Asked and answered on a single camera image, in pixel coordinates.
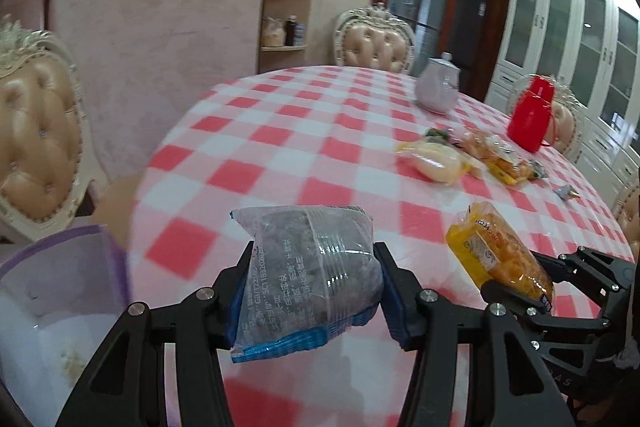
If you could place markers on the small dark wrapped candy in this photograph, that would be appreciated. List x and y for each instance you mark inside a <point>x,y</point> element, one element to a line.
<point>567,192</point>

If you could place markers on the black refrigerator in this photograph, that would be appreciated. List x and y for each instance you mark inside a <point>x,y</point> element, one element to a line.
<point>472,42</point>

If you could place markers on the beige tufted ornate chair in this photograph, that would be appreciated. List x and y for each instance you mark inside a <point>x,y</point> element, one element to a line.
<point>372,44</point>
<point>631,212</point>
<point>35,132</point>
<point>567,117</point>

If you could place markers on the small grey snack packet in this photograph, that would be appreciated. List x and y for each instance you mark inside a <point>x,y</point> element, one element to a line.
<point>538,170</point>

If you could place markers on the clear bag of grains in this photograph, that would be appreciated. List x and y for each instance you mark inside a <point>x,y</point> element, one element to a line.
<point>273,34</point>

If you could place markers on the pale yellow snack packet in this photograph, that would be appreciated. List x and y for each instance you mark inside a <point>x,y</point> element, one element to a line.
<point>435,162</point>

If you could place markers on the small green snack packet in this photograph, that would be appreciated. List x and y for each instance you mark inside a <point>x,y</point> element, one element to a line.
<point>437,135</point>

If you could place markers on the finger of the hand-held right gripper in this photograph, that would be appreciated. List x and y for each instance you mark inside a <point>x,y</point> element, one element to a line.
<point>575,264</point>
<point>540,319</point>

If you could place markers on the dark brown bottle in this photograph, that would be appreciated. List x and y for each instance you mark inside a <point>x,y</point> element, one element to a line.
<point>290,32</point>

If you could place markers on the small blue box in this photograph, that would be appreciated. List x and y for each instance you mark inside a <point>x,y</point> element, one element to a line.
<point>300,35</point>

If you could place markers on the white porcelain teapot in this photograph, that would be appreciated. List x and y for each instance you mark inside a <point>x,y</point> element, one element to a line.
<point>437,87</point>

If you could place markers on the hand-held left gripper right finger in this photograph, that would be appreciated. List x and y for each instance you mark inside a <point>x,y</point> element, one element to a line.
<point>395,307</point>

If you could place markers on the red thermos jug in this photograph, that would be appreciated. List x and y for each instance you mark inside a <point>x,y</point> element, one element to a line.
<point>530,117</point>

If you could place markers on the wooden corner shelf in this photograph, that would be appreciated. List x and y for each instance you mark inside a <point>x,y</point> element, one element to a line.
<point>287,2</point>

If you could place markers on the white glass door cabinet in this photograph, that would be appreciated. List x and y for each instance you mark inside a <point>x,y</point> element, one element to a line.
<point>565,22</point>

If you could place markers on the dark cake snack packet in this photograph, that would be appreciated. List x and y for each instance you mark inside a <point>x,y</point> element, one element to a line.
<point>310,267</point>

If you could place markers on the white bin with purple rim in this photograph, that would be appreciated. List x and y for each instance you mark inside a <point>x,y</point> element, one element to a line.
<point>30,317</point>

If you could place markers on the red white checkered tablecloth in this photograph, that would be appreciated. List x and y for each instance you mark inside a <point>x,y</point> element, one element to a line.
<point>300,132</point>

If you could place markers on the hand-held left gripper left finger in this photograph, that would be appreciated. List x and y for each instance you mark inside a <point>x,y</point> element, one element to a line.
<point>240,302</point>

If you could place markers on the clear bread bun packet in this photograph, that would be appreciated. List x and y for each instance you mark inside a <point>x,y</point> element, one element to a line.
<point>495,154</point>

